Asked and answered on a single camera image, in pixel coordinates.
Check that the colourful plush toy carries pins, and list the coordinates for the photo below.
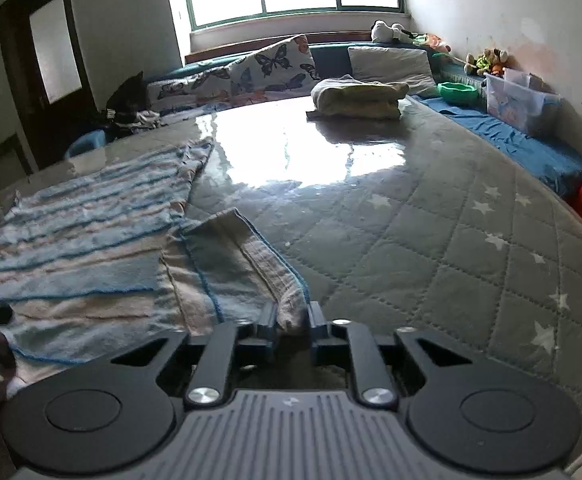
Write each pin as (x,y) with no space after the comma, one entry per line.
(431,40)

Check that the folded pastel cloth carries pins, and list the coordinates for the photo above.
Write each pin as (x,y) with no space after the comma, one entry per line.
(356,100)

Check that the panda plush toy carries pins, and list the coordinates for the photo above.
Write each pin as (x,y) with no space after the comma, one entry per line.
(386,32)

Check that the dark wooden door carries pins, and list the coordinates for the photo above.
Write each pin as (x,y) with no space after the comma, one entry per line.
(21,85)

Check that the large butterfly print pillow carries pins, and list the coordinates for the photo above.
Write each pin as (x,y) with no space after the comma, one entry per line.
(271,62)

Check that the long butterfly print pillow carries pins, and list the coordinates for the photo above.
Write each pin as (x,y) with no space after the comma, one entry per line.
(191,85)

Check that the black bag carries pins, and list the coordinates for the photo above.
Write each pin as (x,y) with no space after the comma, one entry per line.
(128,92)

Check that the clear plastic box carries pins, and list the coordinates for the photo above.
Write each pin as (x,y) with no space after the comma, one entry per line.
(511,100)

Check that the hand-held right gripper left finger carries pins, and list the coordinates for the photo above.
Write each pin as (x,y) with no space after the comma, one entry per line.
(267,332)

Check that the blue sofa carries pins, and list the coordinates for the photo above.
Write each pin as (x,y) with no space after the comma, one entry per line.
(496,132)

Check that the striped blue pink cloth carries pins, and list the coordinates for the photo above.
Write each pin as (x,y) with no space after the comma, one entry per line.
(96,240)

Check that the plain grey pillow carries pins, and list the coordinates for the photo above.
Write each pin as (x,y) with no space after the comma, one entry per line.
(391,62)

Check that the pile of dark clothes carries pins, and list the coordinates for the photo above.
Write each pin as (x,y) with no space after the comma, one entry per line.
(136,120)

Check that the brown plush toys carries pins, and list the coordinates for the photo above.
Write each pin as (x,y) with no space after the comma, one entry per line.
(488,60)

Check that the green bowl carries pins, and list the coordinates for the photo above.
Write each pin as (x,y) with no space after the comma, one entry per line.
(456,92)

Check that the grey quilted star table cover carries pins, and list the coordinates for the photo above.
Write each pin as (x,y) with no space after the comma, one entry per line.
(421,260)

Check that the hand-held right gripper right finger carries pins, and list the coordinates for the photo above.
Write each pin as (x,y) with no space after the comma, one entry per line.
(316,332)

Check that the butterfly print blanket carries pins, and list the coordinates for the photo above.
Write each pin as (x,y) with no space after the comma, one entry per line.
(206,105)

